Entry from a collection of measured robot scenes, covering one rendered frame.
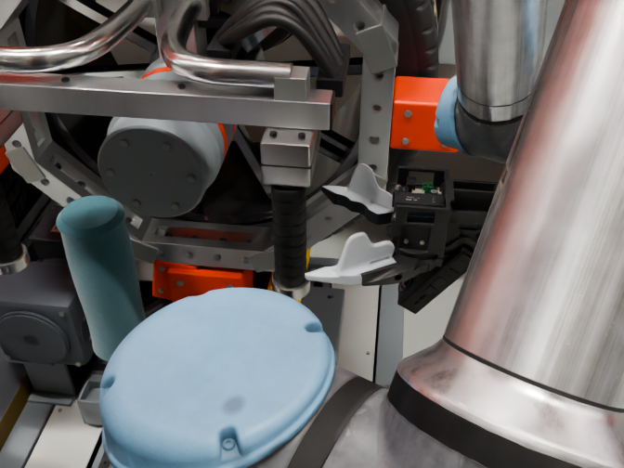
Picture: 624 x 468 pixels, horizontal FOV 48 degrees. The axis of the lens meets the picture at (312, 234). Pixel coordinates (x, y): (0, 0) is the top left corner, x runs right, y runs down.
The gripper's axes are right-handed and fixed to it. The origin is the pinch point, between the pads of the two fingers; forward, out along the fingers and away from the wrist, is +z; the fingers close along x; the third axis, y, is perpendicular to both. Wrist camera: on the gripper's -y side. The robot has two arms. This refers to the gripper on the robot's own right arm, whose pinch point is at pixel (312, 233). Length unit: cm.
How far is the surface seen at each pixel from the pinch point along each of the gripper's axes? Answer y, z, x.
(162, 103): 13.9, 15.0, -1.5
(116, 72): 1.8, 32.4, -30.9
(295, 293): -7.2, 1.6, 2.1
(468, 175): -83, -35, -138
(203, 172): 2.8, 13.2, -6.2
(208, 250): -21.6, 18.5, -20.4
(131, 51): -83, 107, -217
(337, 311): -61, 0, -48
